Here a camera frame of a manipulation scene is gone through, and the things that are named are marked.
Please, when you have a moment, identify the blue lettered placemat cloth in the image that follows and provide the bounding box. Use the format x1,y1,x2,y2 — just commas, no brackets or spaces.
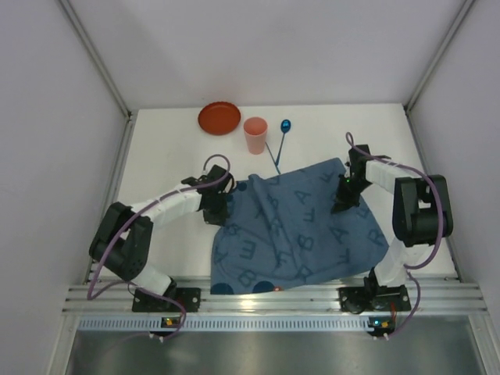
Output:
210,158,389,295

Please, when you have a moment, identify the pink plastic cup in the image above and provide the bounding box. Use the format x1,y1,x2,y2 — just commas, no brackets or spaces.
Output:
243,116,268,155

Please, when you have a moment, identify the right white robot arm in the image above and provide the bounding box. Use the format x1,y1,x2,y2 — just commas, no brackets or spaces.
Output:
331,145,453,288

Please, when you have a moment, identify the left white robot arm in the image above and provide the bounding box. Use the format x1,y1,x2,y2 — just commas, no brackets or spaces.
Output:
89,165,235,299

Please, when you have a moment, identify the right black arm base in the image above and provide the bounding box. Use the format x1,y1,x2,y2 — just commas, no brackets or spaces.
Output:
338,285,412,315

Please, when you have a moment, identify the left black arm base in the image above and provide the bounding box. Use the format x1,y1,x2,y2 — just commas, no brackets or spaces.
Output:
131,287,202,313

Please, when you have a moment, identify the blue metallic fork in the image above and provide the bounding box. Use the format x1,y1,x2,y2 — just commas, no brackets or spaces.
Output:
266,142,281,175

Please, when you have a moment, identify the orange-red plate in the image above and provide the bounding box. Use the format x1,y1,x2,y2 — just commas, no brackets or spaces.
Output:
198,102,241,136

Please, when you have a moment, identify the blue metallic spoon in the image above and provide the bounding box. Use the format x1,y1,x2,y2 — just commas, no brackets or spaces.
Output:
274,119,291,166

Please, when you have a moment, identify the left corner frame post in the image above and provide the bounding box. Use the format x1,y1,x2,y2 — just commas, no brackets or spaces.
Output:
54,0,136,120

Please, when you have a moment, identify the corner frame post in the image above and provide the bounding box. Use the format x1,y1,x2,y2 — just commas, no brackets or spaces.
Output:
403,0,480,114
54,0,136,120

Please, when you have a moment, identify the aluminium mounting rail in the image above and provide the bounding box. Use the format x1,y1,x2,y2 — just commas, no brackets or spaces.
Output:
62,275,488,316

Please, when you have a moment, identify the perforated cable duct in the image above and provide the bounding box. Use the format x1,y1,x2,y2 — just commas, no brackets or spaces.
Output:
78,316,394,333

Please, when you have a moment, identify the right corner frame post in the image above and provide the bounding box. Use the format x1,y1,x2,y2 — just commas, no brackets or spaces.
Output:
403,0,480,114

